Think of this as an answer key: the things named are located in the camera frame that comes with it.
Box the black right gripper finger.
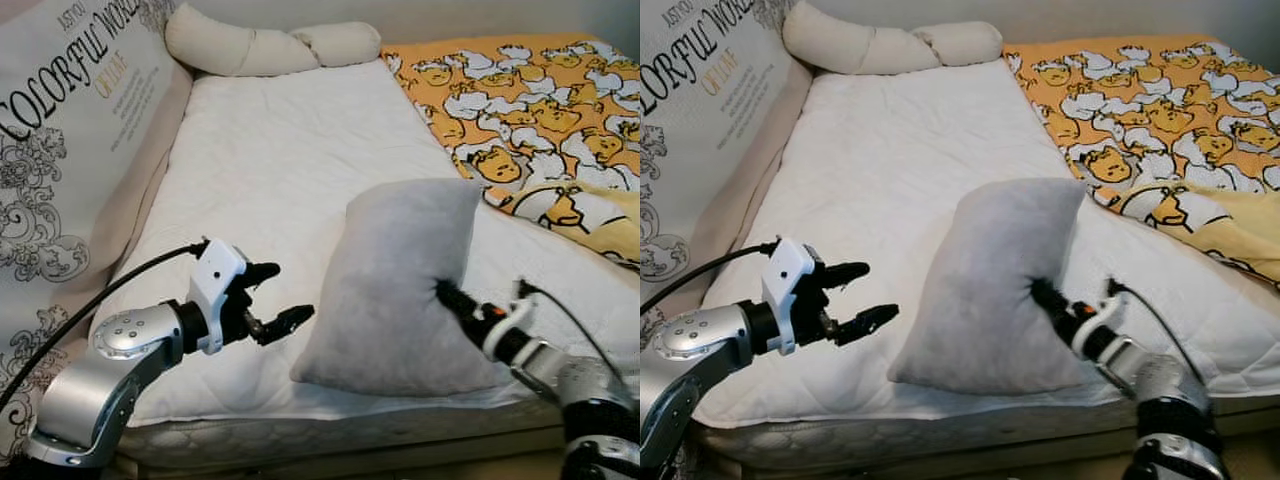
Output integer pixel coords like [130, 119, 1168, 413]
[433, 280, 481, 323]
[1030, 277, 1077, 321]

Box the grey square pillow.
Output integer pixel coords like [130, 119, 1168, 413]
[888, 178, 1111, 396]
[290, 178, 516, 398]

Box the orange cartoon egg blanket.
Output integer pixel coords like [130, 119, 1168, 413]
[382, 38, 641, 271]
[1003, 38, 1280, 286]

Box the white quilted mattress pad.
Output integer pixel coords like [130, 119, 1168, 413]
[695, 58, 1280, 429]
[95, 58, 641, 426]

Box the beige twisted long pillow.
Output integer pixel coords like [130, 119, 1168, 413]
[783, 0, 1004, 76]
[165, 3, 383, 78]

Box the printed grey headboard cover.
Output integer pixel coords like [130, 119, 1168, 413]
[0, 0, 191, 461]
[640, 0, 813, 331]

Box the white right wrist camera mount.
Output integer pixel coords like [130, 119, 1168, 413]
[1072, 297, 1131, 361]
[483, 297, 541, 361]

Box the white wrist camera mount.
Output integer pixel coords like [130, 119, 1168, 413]
[188, 238, 248, 356]
[483, 297, 541, 361]
[762, 237, 816, 356]
[1072, 297, 1131, 361]

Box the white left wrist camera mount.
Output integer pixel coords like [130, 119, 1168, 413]
[188, 238, 248, 356]
[762, 237, 816, 356]

